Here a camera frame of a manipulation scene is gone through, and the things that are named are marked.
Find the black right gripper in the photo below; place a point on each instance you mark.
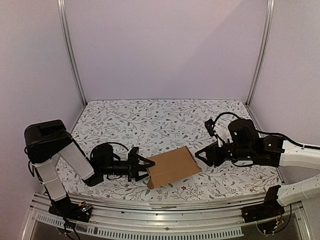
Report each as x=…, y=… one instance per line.
x=213, y=155

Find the right aluminium frame post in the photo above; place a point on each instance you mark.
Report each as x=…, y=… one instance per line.
x=262, y=51

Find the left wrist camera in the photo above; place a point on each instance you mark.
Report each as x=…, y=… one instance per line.
x=134, y=151

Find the aluminium front rail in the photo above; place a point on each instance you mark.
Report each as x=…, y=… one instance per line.
x=214, y=219

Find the floral patterned table mat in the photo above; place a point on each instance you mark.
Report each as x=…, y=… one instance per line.
x=159, y=126

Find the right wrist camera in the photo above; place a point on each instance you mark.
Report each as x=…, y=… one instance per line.
x=216, y=131

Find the aluminium frame post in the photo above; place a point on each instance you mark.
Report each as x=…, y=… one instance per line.
x=61, y=6
x=262, y=51

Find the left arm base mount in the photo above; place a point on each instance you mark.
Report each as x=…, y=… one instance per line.
x=69, y=210

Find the small green circuit board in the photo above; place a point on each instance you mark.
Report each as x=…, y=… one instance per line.
x=84, y=207

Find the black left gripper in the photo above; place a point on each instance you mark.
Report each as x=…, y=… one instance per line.
x=133, y=167

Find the left aluminium frame post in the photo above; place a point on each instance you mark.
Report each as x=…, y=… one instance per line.
x=61, y=6

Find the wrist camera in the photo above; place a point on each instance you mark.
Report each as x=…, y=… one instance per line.
x=216, y=131
x=134, y=151

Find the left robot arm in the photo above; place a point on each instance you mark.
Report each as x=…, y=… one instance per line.
x=46, y=140

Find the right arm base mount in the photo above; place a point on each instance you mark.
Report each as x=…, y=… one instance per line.
x=261, y=211

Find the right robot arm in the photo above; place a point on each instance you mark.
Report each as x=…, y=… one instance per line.
x=273, y=150

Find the brown cardboard box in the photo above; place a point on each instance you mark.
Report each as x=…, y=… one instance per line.
x=171, y=166

